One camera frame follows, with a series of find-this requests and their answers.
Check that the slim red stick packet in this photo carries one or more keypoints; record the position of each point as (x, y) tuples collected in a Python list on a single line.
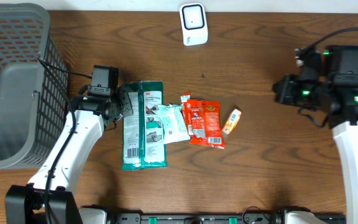
[(184, 98)]

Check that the large red snack bag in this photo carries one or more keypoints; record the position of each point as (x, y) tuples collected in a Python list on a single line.
[(205, 123)]

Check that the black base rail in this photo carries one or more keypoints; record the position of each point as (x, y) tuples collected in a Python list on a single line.
[(136, 218)]

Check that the white barcode scanner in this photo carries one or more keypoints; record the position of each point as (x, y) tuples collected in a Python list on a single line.
[(193, 24)]

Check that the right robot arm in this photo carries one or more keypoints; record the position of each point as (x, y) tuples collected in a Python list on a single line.
[(326, 92)]

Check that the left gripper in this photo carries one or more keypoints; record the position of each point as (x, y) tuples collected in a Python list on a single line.
[(123, 98)]

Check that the green white packet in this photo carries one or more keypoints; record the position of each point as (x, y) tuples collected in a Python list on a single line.
[(142, 144)]

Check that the teal wet wipes packet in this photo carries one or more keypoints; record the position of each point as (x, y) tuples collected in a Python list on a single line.
[(174, 127)]

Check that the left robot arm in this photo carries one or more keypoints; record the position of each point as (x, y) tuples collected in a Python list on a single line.
[(48, 196)]

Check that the grey plastic mesh basket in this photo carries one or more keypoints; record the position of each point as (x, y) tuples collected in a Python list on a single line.
[(33, 81)]

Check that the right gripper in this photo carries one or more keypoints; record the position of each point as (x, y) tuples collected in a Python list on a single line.
[(283, 94)]

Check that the small orange snack packet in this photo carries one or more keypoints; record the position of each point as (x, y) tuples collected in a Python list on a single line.
[(232, 121)]

